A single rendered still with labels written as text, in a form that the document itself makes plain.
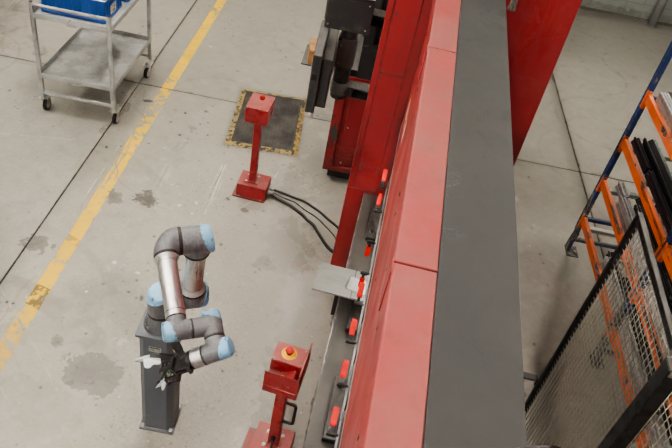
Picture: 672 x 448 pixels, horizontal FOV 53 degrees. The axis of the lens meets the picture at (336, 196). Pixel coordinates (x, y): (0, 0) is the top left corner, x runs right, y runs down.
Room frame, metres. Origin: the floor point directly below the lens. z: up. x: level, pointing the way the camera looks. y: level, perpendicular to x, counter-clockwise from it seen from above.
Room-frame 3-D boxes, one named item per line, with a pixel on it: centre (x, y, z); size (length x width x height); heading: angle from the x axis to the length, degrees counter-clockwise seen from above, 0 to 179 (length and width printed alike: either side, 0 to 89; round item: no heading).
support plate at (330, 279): (2.23, -0.11, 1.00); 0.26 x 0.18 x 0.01; 87
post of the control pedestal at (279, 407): (1.88, 0.06, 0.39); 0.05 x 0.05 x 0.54; 83
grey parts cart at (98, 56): (4.80, 2.17, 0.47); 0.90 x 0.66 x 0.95; 1
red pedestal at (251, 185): (3.92, 0.63, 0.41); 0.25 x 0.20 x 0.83; 87
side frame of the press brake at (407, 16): (3.19, -0.48, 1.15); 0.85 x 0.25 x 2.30; 87
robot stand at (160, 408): (1.95, 0.67, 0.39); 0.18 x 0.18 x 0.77; 1
